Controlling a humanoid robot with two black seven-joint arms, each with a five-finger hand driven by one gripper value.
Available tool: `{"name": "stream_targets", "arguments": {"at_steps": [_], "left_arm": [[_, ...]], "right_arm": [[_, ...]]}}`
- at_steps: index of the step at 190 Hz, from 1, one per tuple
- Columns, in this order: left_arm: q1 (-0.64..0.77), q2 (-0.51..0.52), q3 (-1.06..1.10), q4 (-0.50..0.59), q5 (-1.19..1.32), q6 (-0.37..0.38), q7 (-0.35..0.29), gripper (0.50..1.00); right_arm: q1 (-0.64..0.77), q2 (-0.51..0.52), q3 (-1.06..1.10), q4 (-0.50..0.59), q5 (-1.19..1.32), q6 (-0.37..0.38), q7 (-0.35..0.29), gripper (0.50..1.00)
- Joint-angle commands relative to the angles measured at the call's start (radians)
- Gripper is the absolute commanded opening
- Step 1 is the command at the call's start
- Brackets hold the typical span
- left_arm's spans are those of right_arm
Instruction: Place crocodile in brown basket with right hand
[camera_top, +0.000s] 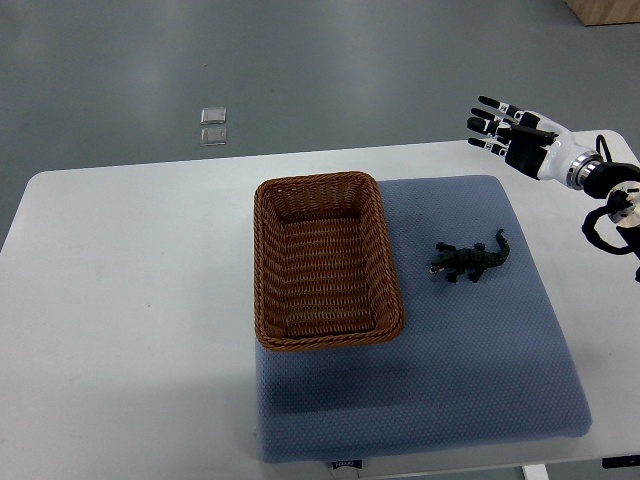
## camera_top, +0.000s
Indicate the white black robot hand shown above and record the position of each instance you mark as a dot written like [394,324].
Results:
[531,143]

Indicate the dark toy crocodile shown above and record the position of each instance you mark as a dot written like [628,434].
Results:
[473,261]

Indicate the brown wicker basket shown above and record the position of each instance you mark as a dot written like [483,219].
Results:
[324,270]

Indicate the wooden box corner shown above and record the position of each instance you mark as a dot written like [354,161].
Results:
[605,12]

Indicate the blue-grey foam cushion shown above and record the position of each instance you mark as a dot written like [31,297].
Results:
[476,363]

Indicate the upper floor socket plate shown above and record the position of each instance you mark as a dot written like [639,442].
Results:
[213,115]

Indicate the white table leg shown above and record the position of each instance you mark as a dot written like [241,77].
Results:
[535,472]

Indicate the black table control panel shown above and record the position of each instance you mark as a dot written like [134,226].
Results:
[625,461]

